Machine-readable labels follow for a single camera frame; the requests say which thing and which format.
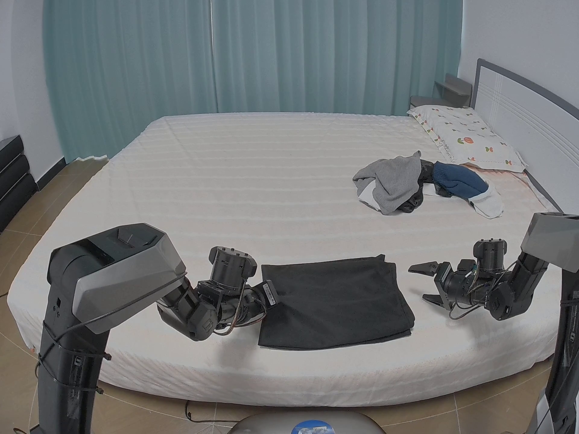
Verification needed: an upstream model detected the white printed pillow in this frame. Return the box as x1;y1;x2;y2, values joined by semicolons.
406;104;529;173

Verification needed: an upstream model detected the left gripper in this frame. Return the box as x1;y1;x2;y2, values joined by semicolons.
244;280;280;322

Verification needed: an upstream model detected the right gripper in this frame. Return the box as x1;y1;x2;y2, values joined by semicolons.
408;262;473;310

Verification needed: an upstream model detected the blue-green curtain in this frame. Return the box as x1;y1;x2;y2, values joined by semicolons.
43;0;218;162
212;0;463;116

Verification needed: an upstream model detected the grey garment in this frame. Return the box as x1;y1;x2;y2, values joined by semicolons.
353;150;423;216

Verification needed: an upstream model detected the black T-shirt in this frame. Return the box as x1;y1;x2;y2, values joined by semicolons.
258;253;416;349

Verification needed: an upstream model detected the bed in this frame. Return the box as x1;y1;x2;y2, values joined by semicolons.
7;58;579;408

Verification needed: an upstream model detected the black cable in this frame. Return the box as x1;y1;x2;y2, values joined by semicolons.
184;401;240;424
56;273;187;347

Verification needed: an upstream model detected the blue and white garment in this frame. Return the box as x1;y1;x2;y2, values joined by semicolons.
432;162;505;219

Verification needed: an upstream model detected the grey bedside table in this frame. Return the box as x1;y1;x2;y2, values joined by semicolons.
409;73;473;107

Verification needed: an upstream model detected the black chest of drawers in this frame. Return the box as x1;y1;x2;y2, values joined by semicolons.
0;135;37;234

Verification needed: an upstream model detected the black shiny garment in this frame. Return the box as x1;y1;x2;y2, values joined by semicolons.
398;160;453;213

